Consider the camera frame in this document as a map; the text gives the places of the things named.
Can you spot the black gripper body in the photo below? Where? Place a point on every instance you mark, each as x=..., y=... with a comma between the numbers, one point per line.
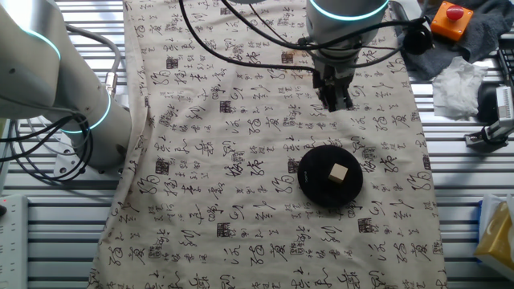
x=321, y=78

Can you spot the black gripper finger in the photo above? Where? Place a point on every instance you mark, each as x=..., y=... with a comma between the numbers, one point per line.
x=323, y=95
x=335, y=100

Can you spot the small wooden cube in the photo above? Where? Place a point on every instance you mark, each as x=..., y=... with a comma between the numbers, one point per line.
x=338, y=173

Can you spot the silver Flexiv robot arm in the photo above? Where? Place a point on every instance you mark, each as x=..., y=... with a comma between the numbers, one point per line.
x=40, y=72

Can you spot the round black scale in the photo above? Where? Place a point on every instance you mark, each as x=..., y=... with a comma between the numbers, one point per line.
x=317, y=180

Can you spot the beige calligraphy print cloth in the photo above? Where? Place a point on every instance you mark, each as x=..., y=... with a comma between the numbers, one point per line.
x=225, y=160

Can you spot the crumpled white tissue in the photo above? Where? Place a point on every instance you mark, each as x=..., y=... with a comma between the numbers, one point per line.
x=458, y=88

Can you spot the orange emergency stop box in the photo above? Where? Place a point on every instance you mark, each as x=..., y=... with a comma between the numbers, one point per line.
x=445, y=26

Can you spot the black rounded device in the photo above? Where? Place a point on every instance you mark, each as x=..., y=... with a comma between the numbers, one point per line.
x=486, y=104

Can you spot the dark grey towel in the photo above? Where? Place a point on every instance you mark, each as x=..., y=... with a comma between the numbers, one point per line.
x=486, y=24

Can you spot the black keyboard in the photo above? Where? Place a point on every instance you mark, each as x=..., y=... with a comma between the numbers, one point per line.
x=507, y=60

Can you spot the white power strip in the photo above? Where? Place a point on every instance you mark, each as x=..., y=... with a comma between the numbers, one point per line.
x=14, y=249

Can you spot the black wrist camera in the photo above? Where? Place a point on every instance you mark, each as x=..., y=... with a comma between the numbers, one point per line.
x=417, y=40

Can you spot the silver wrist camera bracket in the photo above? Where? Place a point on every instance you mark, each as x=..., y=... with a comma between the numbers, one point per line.
x=401, y=10

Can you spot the small silver camera on stand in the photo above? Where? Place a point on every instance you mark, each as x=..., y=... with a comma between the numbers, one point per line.
x=505, y=104

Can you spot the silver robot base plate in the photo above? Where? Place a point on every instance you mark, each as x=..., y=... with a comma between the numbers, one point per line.
x=66, y=164

